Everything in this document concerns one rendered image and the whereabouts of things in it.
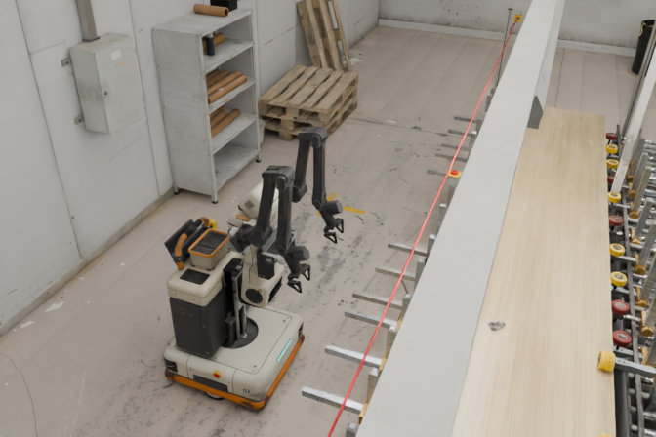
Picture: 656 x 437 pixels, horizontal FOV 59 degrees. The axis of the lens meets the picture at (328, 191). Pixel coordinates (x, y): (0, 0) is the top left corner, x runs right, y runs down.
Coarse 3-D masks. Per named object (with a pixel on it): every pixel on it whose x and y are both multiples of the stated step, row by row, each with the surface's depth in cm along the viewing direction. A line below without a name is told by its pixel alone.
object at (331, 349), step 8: (328, 344) 258; (328, 352) 257; (336, 352) 255; (344, 352) 254; (352, 352) 254; (352, 360) 253; (360, 360) 251; (368, 360) 250; (376, 360) 250; (376, 368) 250
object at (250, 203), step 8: (256, 184) 297; (248, 192) 291; (256, 192) 286; (240, 200) 293; (248, 200) 288; (256, 200) 287; (248, 208) 291; (256, 208) 289; (272, 208) 288; (256, 216) 292
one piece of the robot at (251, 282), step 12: (240, 216) 294; (276, 216) 314; (228, 228) 298; (252, 252) 310; (252, 264) 314; (276, 264) 330; (252, 276) 312; (276, 276) 323; (252, 288) 317; (264, 288) 314; (252, 300) 321; (264, 300) 318
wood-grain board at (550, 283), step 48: (528, 144) 445; (576, 144) 446; (528, 192) 384; (576, 192) 385; (528, 240) 338; (576, 240) 339; (528, 288) 302; (576, 288) 302; (480, 336) 272; (528, 336) 273; (576, 336) 273; (480, 384) 248; (528, 384) 248; (576, 384) 249; (480, 432) 228; (528, 432) 228; (576, 432) 228
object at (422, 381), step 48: (528, 48) 136; (528, 96) 110; (480, 144) 92; (480, 192) 80; (480, 240) 70; (432, 288) 63; (480, 288) 63; (432, 336) 57; (384, 384) 51; (432, 384) 51; (384, 432) 47; (432, 432) 47
